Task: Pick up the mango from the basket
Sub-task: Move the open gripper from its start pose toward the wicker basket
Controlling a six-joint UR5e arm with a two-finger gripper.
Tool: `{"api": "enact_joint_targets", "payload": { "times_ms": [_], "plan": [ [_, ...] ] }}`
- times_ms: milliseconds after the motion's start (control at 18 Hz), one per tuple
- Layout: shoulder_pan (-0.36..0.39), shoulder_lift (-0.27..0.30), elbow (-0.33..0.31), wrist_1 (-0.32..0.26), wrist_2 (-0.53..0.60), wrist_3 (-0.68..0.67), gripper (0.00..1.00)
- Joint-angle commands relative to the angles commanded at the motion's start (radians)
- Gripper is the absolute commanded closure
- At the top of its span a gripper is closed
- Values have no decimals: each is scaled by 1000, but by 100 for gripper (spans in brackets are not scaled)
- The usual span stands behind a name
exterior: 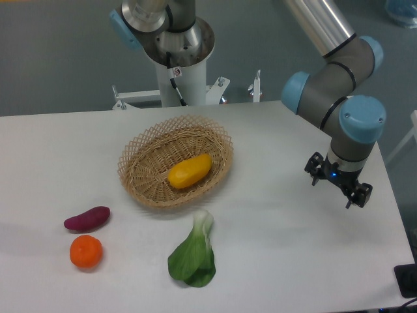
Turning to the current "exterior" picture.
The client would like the yellow mango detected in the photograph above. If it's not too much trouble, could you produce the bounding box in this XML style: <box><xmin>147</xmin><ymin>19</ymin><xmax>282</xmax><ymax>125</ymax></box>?
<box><xmin>167</xmin><ymin>153</ymin><xmax>212</xmax><ymax>189</ymax></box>

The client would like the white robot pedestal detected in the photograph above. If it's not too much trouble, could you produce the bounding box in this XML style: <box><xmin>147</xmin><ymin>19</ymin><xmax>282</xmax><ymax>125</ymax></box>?
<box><xmin>111</xmin><ymin>60</ymin><xmax>265</xmax><ymax>110</ymax></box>

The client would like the blue plastic bag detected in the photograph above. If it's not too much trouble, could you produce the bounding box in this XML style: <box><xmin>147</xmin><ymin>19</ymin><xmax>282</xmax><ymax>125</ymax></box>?
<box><xmin>384</xmin><ymin>0</ymin><xmax>416</xmax><ymax>29</ymax></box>

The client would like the woven wicker basket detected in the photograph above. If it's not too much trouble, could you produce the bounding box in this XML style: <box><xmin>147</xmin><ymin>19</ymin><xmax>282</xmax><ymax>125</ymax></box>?
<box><xmin>118</xmin><ymin>115</ymin><xmax>233</xmax><ymax>209</ymax></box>

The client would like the green bok choy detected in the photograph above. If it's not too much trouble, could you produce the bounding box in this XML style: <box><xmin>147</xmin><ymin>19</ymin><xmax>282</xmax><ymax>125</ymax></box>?
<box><xmin>167</xmin><ymin>210</ymin><xmax>216</xmax><ymax>288</ymax></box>

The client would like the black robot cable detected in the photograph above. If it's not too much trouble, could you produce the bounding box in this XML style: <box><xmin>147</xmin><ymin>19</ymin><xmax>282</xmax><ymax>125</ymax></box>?
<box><xmin>165</xmin><ymin>51</ymin><xmax>189</xmax><ymax>107</ymax></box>

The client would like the white frame at right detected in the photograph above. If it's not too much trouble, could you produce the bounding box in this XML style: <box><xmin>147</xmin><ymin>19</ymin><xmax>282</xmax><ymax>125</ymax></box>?
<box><xmin>385</xmin><ymin>110</ymin><xmax>416</xmax><ymax>168</ymax></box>

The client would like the purple sweet potato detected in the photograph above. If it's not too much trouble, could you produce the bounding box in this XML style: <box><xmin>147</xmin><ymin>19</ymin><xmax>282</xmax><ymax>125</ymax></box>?
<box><xmin>63</xmin><ymin>206</ymin><xmax>111</xmax><ymax>232</ymax></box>

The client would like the black device at table edge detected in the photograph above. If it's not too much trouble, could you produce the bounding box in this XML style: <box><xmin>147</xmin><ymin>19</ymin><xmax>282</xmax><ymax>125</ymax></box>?
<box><xmin>394</xmin><ymin>263</ymin><xmax>416</xmax><ymax>298</ymax></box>

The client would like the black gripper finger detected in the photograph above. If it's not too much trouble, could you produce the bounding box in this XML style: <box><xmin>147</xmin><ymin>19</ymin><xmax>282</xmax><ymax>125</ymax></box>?
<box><xmin>345</xmin><ymin>181</ymin><xmax>373</xmax><ymax>209</ymax></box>
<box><xmin>304</xmin><ymin>152</ymin><xmax>326</xmax><ymax>186</ymax></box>

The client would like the orange tangerine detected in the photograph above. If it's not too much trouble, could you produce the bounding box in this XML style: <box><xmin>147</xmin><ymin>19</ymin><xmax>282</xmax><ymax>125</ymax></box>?
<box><xmin>69</xmin><ymin>235</ymin><xmax>103</xmax><ymax>269</ymax></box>

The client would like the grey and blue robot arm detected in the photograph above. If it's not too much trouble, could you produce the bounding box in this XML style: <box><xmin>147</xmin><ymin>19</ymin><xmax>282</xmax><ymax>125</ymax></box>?
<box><xmin>109</xmin><ymin>1</ymin><xmax>386</xmax><ymax>207</ymax></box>

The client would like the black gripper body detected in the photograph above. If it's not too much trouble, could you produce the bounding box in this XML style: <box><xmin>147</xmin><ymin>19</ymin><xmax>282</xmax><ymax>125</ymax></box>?
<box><xmin>321</xmin><ymin>150</ymin><xmax>364</xmax><ymax>193</ymax></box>

